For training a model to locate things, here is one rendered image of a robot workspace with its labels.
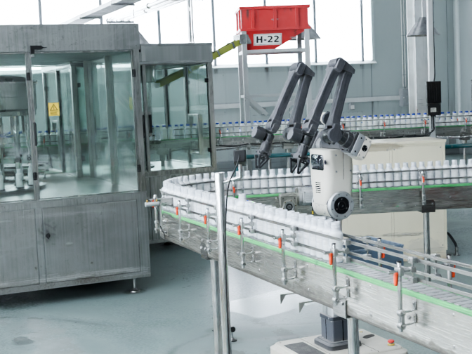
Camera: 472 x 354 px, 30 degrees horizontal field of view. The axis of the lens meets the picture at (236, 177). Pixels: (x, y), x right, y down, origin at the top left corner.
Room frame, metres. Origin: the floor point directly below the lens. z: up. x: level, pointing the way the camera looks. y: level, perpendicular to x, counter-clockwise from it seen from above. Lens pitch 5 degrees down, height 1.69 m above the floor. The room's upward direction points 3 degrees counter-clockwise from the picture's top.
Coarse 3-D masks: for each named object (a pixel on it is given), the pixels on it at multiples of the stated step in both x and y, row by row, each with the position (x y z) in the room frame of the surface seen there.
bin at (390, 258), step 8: (352, 240) 4.42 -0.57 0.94; (376, 240) 4.38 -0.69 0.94; (384, 240) 4.32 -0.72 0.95; (352, 248) 4.41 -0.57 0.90; (360, 248) 4.43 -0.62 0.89; (352, 256) 4.06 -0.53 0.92; (376, 256) 4.12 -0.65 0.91; (392, 256) 4.15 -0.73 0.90; (376, 264) 4.12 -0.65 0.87; (280, 296) 4.20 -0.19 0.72
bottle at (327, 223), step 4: (324, 220) 3.62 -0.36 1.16; (328, 220) 3.63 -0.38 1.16; (332, 220) 3.61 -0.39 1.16; (324, 224) 3.60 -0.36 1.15; (328, 224) 3.59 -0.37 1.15; (324, 228) 3.60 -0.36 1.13; (328, 228) 3.59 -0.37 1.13; (324, 232) 3.59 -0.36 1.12; (328, 232) 3.58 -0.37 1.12; (324, 240) 3.59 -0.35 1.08; (328, 240) 3.58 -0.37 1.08; (324, 244) 3.59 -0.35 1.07; (328, 244) 3.58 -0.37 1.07; (324, 248) 3.59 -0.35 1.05; (328, 248) 3.58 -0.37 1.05; (324, 256) 3.59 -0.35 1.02; (328, 256) 3.58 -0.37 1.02; (324, 260) 3.60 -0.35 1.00; (328, 260) 3.58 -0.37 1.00
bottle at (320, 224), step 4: (320, 220) 3.65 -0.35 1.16; (320, 224) 3.65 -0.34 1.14; (316, 228) 3.66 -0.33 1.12; (320, 228) 3.64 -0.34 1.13; (320, 232) 3.64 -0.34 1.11; (316, 236) 3.65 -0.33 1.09; (320, 236) 3.64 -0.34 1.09; (316, 240) 3.65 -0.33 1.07; (320, 240) 3.64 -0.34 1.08; (316, 244) 3.65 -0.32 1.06; (320, 244) 3.64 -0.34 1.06; (320, 248) 3.64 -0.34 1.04; (316, 252) 3.66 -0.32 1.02; (320, 252) 3.64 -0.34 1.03; (320, 256) 3.64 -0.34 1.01
